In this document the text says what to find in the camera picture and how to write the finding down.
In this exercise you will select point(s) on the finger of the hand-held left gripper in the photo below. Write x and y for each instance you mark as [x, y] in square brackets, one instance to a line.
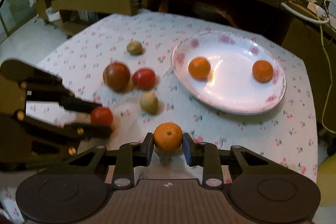
[76, 103]
[89, 132]

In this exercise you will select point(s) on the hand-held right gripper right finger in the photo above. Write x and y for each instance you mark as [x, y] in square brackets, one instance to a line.
[187, 148]

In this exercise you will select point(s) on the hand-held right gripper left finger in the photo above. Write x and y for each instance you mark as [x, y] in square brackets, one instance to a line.
[149, 147]

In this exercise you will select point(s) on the small red tomato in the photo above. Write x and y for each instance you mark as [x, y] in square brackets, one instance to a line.
[101, 116]

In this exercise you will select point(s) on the orange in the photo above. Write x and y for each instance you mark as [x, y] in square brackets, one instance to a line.
[199, 68]
[168, 137]
[262, 71]

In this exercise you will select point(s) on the green-brown kiwi fruit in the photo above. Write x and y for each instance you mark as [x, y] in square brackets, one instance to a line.
[149, 103]

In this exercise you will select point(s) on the large dark red tomato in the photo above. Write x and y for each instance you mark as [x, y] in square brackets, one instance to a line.
[116, 76]

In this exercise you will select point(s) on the red tomato with green stem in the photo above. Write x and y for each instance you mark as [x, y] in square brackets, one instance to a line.
[144, 79]

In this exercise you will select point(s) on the white floral plate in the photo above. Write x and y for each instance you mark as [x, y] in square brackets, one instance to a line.
[231, 90]

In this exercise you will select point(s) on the yellowish green jujube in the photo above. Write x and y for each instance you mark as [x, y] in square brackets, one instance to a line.
[134, 47]

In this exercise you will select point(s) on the cherry print tablecloth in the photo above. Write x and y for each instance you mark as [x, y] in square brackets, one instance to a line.
[183, 113]

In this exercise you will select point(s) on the wooden pull-out shelf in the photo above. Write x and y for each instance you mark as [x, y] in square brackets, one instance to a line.
[92, 5]

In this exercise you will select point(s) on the brown rounded object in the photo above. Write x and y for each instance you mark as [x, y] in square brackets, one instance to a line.
[199, 7]

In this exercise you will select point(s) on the yellow trash bin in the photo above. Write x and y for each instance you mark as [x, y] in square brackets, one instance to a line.
[328, 182]

